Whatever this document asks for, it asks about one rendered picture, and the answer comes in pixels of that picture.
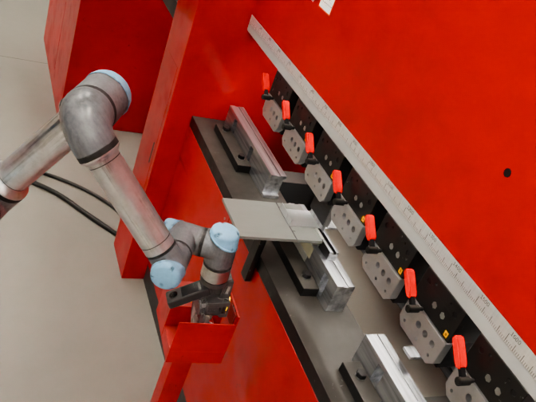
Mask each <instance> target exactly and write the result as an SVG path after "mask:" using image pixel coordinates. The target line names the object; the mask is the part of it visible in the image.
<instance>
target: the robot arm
mask: <svg viewBox="0 0 536 402"><path fill-rule="evenodd" d="M131 101H132V94H131V90H130V88H129V86H128V83H127V82H126V81H125V79H124V78H123V77H122V76H120V75H119V74H117V73H115V72H113V71H111V70H107V69H99V70H97V71H95V72H92V73H90V74H89V75H88V76H87V77H86V78H85V79H84V80H83V81H82V82H81V83H80V84H78V85H77V86H76V87H75V88H74V89H72V90H71V91H70V92H68V93H67V94H66V96H65V97H64V98H63V99H62V100H61V101H60V103H59V107H58V108H59V112H58V113H56V114H55V115H54V116H53V117H52V118H51V119H50V120H48V121H47V122H46V123H45V124H44V125H43V126H41V127H40V128H39V129H38V130H37V131H36V132H35V133H34V134H33V135H32V136H31V137H30V138H29V139H28V140H26V141H25V142H24V143H23V144H22V145H21V146H19V147H18V148H17V149H16V150H15V151H14V152H12V153H11V154H10V155H9V156H8V157H7V158H6V159H4V160H3V161H1V160H0V219H1V218H2V217H3V216H4V215H5V214H6V213H7V212H8V211H10V210H11V209H12V208H13V207H14V206H16V205H17V204H18V203H19V202H21V201H22V200H23V199H24V198H25V197H26V196H27V194H28V192H29V185H30V184H32V183H33V182H34V181H35V180H37V179H38V178H39V177H40V176H42V175H43V174H44V173H45V172H46V171H48V170H49V169H50V168H51V167H52V166H53V165H54V164H55V163H57V162H58V161H59V160H60V159H62V158H63V157H64V156H65V155H67V154H68V153H69V152H70V151H72V153H73V154H74V156H75V157H76V158H77V161H78V162H79V164H80V165H82V166H86V167H88V168H89V170H90V171H91V172H92V174H93V176H94V178H95V179H96V181H97V182H98V183H99V185H100V187H101V188H102V190H103V191H104V193H105V194H106V196H107V197H108V199H109V201H110V202H111V204H112V205H113V206H114V208H115V209H116V212H117V213H118V215H119V216H120V217H121V219H122V220H123V222H124V224H125V225H126V227H127V228H128V230H129V231H130V233H131V234H132V236H133V238H134V239H135V240H136V242H137V243H138V245H139V247H140V249H141V250H142V251H143V252H144V254H145V256H146V257H147V258H148V261H149V262H150V263H151V264H152V267H151V272H150V278H151V280H152V282H153V283H154V284H155V285H156V286H158V287H159V288H161V289H164V290H170V291H168V292H166V299H167V304H168V306H169V308H170V309H173V308H175V307H178V306H181V305H184V304H187V303H189V302H192V305H191V322H193V323H211V324H214V323H212V322H209V320H211V319H212V317H213V316H219V317H227V313H228V310H229V307H230V304H231V302H230V299H229V298H230V295H231V290H232V287H233V285H234V280H233V279H232V276H231V268H232V264H233V261H234V258H235V254H236V251H237V249H238V241H239V238H240V237H239V232H238V229H237V228H236V227H235V226H233V225H231V224H229V223H216V224H214V225H213V226H212V228H206V227H201V226H198V225H195V224H193V223H188V222H184V221H183V220H181V219H180V220H178V219H172V218H168V219H165V221H164V222H163V220H162V219H161V218H160V216H159V214H158V213H157V211H156V209H155V208H154V206H153V205H152V203H151V201H150V199H149V198H148V197H147V195H146V193H145V192H144V189H143V188H142V187H141V186H140V183H139V182H138V180H137V179H136V177H135V176H134V174H133V172H132V170H131V169H130V167H129V166H128V164H127V163H126V161H125V159H124V157H123V156H122V155H121V153H120V151H119V149H118V147H119V143H120V142H119V140H118V139H117V138H116V136H115V134H114V131H113V128H112V127H113V125H114V124H115V123H116V122H117V121H118V120H119V119H120V118H121V117H122V116H123V115H124V114H125V113H126V112H127V111H128V109H129V106H130V104H131ZM192 255H195V256H199V257H203V258H204V259H203V265H202V269H201V272H200V273H201V275H200V280H198V281H196V282H193V283H190V284H187V285H185V286H181V287H179V288H176V287H177V286H178V285H179V284H180V283H181V281H182V279H183V277H184V276H185V274H186V270H187V267H188V264H189V262H190V260H191V257H192ZM174 288H176V289H174ZM171 289H173V290H171ZM226 309H227V312H226Z"/></svg>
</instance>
